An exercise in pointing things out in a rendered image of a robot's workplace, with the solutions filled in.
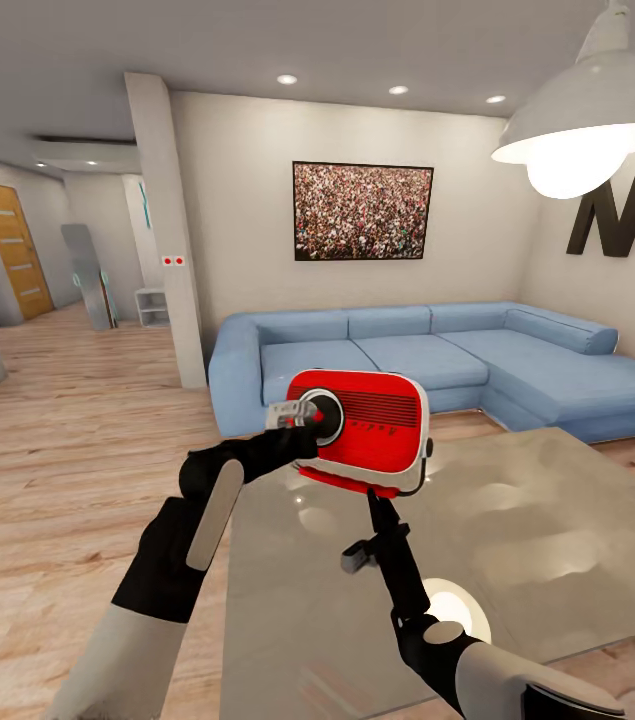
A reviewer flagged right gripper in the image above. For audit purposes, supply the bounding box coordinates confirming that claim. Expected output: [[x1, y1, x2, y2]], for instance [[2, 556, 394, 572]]
[[363, 489, 422, 593]]

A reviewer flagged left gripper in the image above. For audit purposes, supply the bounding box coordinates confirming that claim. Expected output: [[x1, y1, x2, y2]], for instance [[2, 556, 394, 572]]
[[257, 425, 322, 473]]

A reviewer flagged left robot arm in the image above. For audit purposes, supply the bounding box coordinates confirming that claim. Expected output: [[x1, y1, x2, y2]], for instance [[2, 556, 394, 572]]
[[38, 399, 322, 720]]

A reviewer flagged radio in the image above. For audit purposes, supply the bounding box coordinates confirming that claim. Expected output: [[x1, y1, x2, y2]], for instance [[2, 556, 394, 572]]
[[286, 368, 434, 499]]

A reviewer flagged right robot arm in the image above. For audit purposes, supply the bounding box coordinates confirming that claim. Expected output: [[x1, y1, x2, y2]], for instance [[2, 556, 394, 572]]
[[340, 489, 628, 720]]

